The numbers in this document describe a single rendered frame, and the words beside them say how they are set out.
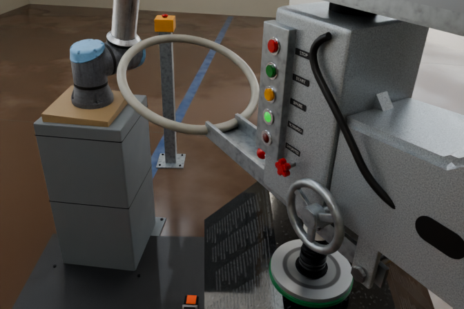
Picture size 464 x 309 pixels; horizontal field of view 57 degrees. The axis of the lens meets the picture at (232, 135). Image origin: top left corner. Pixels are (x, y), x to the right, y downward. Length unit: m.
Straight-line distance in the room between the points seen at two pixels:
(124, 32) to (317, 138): 1.34
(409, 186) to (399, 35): 0.27
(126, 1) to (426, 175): 1.51
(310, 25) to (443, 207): 0.37
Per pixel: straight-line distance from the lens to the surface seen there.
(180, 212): 2.75
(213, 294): 1.42
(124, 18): 1.97
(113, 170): 2.01
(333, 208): 0.77
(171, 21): 2.78
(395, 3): 0.67
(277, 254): 1.21
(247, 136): 1.32
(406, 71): 0.88
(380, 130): 0.75
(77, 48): 1.98
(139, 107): 1.33
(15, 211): 3.01
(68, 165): 2.10
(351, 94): 0.78
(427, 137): 0.75
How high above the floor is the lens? 1.71
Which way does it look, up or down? 28 degrees down
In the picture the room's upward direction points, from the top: 2 degrees clockwise
